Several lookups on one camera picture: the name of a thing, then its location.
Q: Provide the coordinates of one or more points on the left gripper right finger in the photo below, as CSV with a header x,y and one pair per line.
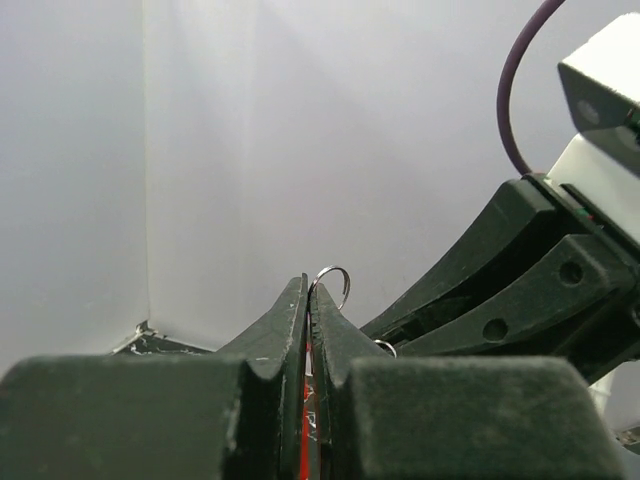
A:
x,y
385,417

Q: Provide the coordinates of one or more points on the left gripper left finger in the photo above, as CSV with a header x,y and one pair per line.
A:
x,y
232,414

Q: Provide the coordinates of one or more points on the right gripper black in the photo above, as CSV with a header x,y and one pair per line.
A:
x,y
579,302

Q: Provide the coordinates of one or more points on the red handled keyring holder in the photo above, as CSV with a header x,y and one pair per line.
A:
x,y
310,464

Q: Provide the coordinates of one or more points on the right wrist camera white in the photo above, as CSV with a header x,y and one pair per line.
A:
x,y
600,80

